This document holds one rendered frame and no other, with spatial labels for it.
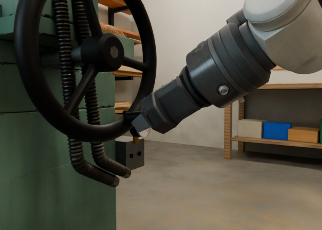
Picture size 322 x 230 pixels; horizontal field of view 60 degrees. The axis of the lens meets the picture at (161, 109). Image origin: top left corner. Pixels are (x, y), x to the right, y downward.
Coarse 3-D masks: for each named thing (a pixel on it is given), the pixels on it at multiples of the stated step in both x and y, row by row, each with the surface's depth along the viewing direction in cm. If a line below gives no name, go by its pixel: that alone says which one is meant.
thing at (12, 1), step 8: (0, 0) 49; (8, 0) 48; (16, 0) 46; (48, 0) 46; (96, 0) 55; (8, 8) 48; (16, 8) 46; (48, 8) 46; (72, 8) 50; (96, 8) 55; (48, 16) 46; (72, 16) 50; (88, 24) 53
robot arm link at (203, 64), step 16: (208, 48) 33; (192, 64) 34; (208, 64) 33; (176, 80) 35; (192, 80) 36; (208, 80) 33; (224, 80) 33; (160, 96) 37; (176, 96) 36; (192, 96) 36; (208, 96) 34; (224, 96) 34; (240, 96) 35; (144, 112) 36; (160, 112) 36; (176, 112) 36; (192, 112) 36; (160, 128) 37
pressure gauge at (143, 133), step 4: (132, 128) 72; (148, 128) 76; (132, 132) 73; (136, 132) 72; (140, 132) 73; (144, 132) 74; (148, 132) 76; (136, 136) 74; (140, 136) 73; (144, 136) 74; (136, 140) 75
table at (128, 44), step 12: (0, 12) 49; (0, 24) 45; (12, 24) 44; (48, 24) 46; (72, 24) 50; (0, 36) 47; (12, 36) 47; (48, 36) 47; (72, 36) 50; (120, 36) 75; (132, 48) 79
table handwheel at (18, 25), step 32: (32, 0) 34; (128, 0) 50; (32, 32) 34; (96, 32) 43; (32, 64) 34; (96, 64) 43; (128, 64) 50; (32, 96) 35; (64, 128) 38; (96, 128) 43; (128, 128) 49
